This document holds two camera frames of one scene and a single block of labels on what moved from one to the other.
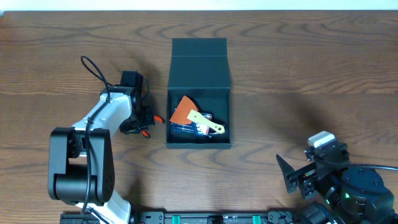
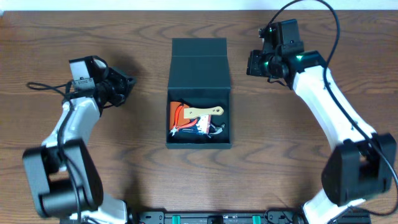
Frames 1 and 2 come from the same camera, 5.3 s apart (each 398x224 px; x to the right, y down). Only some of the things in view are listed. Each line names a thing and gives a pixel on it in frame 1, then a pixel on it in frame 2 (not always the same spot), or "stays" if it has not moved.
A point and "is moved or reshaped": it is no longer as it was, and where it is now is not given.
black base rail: (149, 217) stays
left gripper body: (147, 119) to (123, 83)
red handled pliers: (158, 119) to (175, 126)
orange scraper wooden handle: (187, 111) is moved or reshaped
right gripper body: (310, 175) to (259, 65)
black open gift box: (199, 69) stays
